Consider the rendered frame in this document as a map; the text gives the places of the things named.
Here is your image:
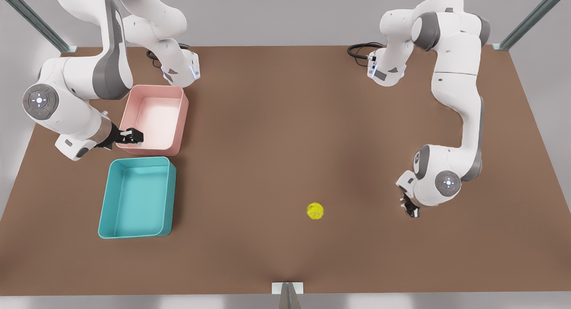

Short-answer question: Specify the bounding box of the pink rectangular bin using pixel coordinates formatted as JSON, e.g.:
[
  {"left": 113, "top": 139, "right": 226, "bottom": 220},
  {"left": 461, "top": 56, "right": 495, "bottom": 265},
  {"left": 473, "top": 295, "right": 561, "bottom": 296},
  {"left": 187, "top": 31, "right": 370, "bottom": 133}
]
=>
[{"left": 116, "top": 85, "right": 189, "bottom": 157}]

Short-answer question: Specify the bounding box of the black cable loop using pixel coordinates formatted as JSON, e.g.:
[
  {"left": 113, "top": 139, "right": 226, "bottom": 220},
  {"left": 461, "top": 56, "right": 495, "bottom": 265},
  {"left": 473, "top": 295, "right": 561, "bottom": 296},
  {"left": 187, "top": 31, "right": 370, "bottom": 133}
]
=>
[
  {"left": 348, "top": 42, "right": 386, "bottom": 60},
  {"left": 146, "top": 43, "right": 191, "bottom": 70}
]

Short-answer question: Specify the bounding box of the silver frame post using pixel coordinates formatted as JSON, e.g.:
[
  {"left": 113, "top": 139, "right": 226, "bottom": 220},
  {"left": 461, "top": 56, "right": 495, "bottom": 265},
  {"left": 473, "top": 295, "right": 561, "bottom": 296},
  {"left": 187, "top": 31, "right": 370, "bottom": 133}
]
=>
[
  {"left": 492, "top": 0, "right": 571, "bottom": 51},
  {"left": 0, "top": 0, "right": 78, "bottom": 54},
  {"left": 272, "top": 282, "right": 304, "bottom": 309}
]

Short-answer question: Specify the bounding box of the teal rectangular bin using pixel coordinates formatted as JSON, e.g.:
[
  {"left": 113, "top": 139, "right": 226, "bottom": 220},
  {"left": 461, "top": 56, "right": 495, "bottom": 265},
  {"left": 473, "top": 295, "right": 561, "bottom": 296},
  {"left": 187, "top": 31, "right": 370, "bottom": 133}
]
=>
[{"left": 98, "top": 157, "right": 177, "bottom": 239}]

